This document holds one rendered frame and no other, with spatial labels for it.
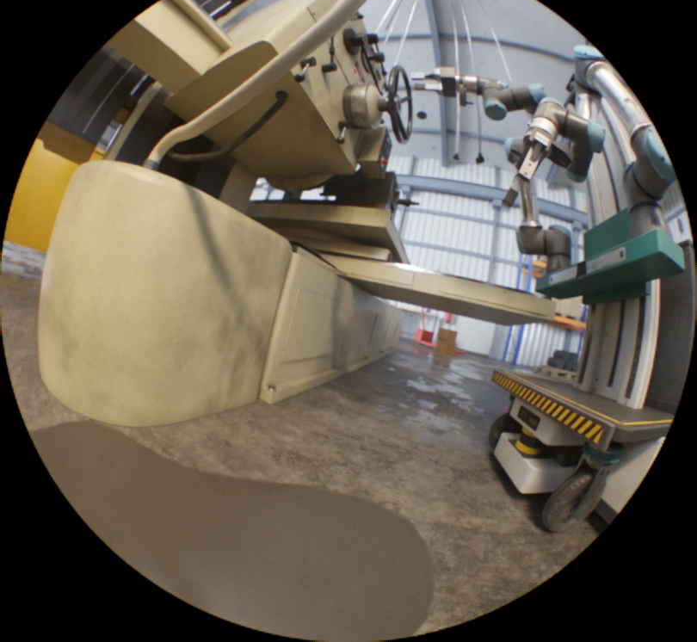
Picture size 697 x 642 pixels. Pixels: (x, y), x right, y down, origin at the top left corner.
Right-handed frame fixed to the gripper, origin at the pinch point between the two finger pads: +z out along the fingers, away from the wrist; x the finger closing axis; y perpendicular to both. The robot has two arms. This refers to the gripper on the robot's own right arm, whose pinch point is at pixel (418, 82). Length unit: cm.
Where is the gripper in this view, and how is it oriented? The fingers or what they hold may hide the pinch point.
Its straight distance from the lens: 99.0
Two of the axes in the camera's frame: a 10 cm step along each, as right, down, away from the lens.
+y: 1.2, -9.6, -2.5
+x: -4.0, 1.8, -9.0
